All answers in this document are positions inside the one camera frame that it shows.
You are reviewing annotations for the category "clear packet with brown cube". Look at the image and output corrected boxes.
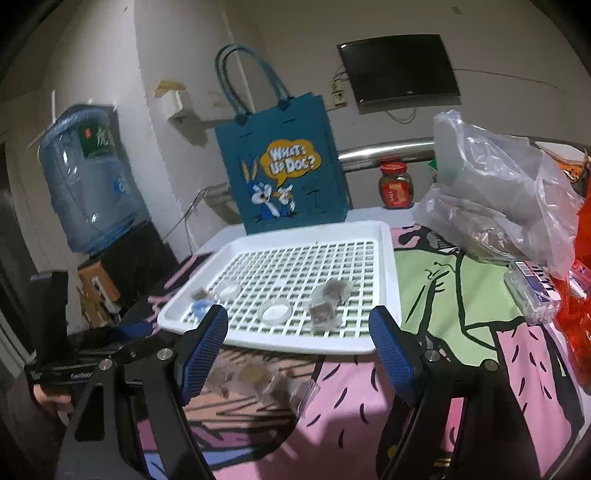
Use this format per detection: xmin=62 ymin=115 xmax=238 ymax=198
xmin=190 ymin=288 xmax=209 ymax=301

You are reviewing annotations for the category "clear packet brown cube table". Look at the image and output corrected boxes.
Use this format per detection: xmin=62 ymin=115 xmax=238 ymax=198
xmin=230 ymin=359 xmax=277 ymax=398

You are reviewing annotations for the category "person's left hand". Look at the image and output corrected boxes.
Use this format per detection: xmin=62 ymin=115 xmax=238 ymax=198
xmin=33 ymin=384 xmax=73 ymax=414

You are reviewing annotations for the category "blue plastic case in tray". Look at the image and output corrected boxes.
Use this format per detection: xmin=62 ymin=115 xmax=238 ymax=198
xmin=189 ymin=299 xmax=214 ymax=322

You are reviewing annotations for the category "clear round lidded cup left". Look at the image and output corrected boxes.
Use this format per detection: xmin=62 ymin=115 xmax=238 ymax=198
xmin=213 ymin=281 xmax=242 ymax=302

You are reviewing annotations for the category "clear round lidded cup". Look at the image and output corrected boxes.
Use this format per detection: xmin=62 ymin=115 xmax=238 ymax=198
xmin=257 ymin=298 xmax=293 ymax=326
xmin=213 ymin=281 xmax=242 ymax=302

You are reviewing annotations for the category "clear round lidded cup right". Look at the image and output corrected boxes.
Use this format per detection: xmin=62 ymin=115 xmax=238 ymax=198
xmin=257 ymin=298 xmax=293 ymax=326

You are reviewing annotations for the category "clear packet brown cube tray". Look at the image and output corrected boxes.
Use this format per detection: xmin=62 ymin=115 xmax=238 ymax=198
xmin=311 ymin=278 xmax=355 ymax=305

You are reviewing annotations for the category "brown cardboard box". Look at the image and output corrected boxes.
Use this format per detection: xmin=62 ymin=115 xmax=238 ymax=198
xmin=78 ymin=261 xmax=121 ymax=315

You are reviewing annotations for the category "cartoon print bed sheet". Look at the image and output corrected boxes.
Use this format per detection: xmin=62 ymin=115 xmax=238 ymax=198
xmin=123 ymin=221 xmax=590 ymax=479

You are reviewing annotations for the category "black water dispenser cabinet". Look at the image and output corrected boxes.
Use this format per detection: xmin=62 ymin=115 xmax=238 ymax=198
xmin=77 ymin=221 xmax=178 ymax=327

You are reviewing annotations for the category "white slotted plastic tray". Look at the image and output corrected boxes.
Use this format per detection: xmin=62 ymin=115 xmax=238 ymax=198
xmin=157 ymin=221 xmax=402 ymax=355

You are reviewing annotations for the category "clear box with blue label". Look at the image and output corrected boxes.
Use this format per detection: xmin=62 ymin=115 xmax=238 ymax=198
xmin=504 ymin=261 xmax=562 ymax=325

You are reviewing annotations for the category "red lidded glass jar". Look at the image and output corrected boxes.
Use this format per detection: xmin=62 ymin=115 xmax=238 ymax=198
xmin=379 ymin=161 xmax=414 ymax=209

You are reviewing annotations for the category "red plastic bag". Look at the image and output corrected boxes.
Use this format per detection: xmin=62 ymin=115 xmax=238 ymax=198
xmin=555 ymin=187 xmax=590 ymax=387

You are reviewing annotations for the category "clear grey plastic bag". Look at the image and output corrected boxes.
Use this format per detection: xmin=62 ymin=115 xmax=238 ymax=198
xmin=413 ymin=110 xmax=582 ymax=278

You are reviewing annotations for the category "teal Bugs Bunny tote bag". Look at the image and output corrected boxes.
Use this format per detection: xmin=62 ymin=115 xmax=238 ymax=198
xmin=214 ymin=43 xmax=349 ymax=234

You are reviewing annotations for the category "blue water cooler bottle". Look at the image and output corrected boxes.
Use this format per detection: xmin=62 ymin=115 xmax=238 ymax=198
xmin=39 ymin=104 xmax=143 ymax=255

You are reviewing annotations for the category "metal bed rail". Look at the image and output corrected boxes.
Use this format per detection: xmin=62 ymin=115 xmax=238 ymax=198
xmin=202 ymin=136 xmax=591 ymax=204

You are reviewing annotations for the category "white wall junction box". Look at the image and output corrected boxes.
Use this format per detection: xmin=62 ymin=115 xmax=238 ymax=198
xmin=153 ymin=79 xmax=194 ymax=121

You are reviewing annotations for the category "black wall television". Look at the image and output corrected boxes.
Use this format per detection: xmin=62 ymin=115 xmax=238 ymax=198
xmin=338 ymin=34 xmax=461 ymax=108

